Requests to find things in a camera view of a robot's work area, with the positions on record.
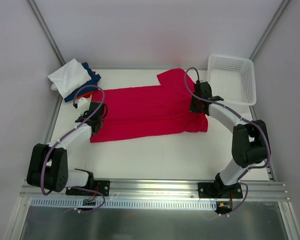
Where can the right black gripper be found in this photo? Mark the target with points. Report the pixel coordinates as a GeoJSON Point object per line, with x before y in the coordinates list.
{"type": "Point", "coordinates": [196, 106]}

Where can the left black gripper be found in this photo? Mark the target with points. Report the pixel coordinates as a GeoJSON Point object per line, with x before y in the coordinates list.
{"type": "Point", "coordinates": [97, 124]}

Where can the magenta t shirt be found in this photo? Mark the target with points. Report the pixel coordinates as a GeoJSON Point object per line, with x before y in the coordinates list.
{"type": "Point", "coordinates": [145, 111]}

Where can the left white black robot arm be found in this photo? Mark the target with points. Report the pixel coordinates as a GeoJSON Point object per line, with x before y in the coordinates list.
{"type": "Point", "coordinates": [48, 167]}

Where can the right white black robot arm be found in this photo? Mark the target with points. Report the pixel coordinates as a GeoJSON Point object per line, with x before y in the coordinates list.
{"type": "Point", "coordinates": [250, 148]}

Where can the folded orange t shirt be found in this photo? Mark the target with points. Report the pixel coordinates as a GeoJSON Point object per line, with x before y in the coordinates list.
{"type": "Point", "coordinates": [89, 86]}

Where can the folded blue t shirt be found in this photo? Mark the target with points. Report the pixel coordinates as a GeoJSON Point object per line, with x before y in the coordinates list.
{"type": "Point", "coordinates": [72, 96]}

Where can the white plastic basket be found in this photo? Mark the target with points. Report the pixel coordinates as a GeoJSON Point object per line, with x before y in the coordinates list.
{"type": "Point", "coordinates": [232, 78]}

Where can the folded white t shirt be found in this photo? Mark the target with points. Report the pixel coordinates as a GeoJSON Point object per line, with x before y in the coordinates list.
{"type": "Point", "coordinates": [69, 77]}

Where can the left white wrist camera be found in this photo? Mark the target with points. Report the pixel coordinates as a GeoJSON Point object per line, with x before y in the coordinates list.
{"type": "Point", "coordinates": [81, 103]}

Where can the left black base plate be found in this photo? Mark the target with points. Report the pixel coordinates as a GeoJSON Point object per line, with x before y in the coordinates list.
{"type": "Point", "coordinates": [101, 186]}

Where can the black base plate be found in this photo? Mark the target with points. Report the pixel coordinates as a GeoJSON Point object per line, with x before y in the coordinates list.
{"type": "Point", "coordinates": [219, 191]}
{"type": "Point", "coordinates": [101, 186]}

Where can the aluminium mounting rail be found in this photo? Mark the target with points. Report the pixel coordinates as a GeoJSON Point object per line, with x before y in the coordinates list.
{"type": "Point", "coordinates": [268, 191]}

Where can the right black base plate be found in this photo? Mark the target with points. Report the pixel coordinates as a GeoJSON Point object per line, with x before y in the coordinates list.
{"type": "Point", "coordinates": [219, 191]}

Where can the white slotted cable duct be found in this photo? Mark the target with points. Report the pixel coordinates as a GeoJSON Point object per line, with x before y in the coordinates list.
{"type": "Point", "coordinates": [204, 205]}

